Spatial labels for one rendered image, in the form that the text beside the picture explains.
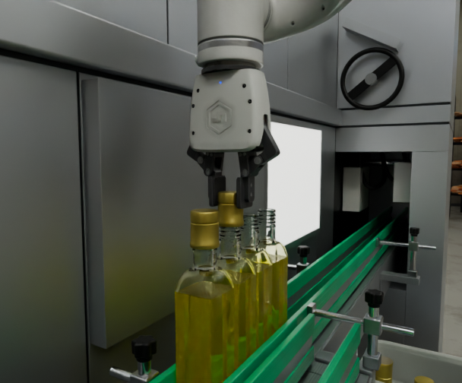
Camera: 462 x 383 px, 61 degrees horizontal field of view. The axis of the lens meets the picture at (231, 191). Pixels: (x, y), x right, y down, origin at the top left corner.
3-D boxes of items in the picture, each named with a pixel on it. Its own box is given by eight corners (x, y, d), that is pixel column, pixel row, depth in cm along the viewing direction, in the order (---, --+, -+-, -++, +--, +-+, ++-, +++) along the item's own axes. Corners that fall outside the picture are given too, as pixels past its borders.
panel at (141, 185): (312, 230, 129) (314, 126, 126) (321, 231, 127) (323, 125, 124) (90, 343, 51) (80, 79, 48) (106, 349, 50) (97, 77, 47)
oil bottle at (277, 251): (257, 355, 68) (258, 234, 66) (287, 364, 65) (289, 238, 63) (242, 370, 63) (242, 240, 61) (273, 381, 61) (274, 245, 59)
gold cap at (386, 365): (390, 356, 81) (390, 376, 81) (372, 355, 81) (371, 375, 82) (395, 365, 77) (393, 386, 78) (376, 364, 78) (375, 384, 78)
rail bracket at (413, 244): (375, 292, 127) (378, 223, 125) (433, 301, 119) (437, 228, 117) (372, 296, 123) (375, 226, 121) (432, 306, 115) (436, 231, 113)
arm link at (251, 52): (181, 44, 49) (181, 69, 49) (243, 33, 44) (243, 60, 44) (217, 58, 56) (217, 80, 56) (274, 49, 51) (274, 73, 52)
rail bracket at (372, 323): (311, 345, 71) (311, 278, 70) (412, 371, 62) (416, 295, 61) (305, 352, 68) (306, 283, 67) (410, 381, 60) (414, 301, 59)
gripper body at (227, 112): (180, 62, 49) (181, 152, 50) (252, 52, 44) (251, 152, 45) (213, 73, 56) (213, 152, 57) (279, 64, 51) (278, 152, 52)
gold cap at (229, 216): (226, 221, 54) (226, 190, 54) (248, 223, 52) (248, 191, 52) (211, 225, 51) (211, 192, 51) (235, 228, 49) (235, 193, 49)
